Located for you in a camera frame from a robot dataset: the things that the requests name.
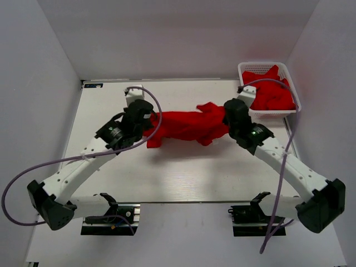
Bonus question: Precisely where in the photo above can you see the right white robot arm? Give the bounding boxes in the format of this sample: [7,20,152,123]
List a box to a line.
[223,98,345,233]

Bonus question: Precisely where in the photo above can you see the red shirts pile in basket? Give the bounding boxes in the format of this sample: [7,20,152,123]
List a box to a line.
[242,65,296,111]

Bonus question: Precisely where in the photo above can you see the blue table label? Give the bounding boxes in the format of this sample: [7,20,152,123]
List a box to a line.
[84,83,103,88]

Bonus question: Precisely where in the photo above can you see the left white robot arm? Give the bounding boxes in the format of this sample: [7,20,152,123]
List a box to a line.
[27,100,154,230]

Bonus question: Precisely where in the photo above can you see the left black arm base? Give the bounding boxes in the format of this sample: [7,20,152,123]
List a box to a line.
[81,204,141,236]

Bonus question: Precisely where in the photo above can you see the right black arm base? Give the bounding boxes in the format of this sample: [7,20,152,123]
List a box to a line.
[228,205,270,237]

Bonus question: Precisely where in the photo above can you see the white plastic basket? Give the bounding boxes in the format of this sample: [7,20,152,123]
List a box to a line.
[238,62,301,119]

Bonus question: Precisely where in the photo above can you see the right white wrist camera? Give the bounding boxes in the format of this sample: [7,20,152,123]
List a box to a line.
[237,86,256,107]

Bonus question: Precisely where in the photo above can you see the red t shirt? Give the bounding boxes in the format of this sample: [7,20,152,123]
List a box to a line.
[146,102,229,149]

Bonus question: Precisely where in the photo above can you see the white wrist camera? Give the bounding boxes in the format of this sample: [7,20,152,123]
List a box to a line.
[237,86,256,107]
[123,85,145,106]

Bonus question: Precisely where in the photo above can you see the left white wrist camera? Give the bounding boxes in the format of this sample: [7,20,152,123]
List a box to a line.
[123,85,145,106]

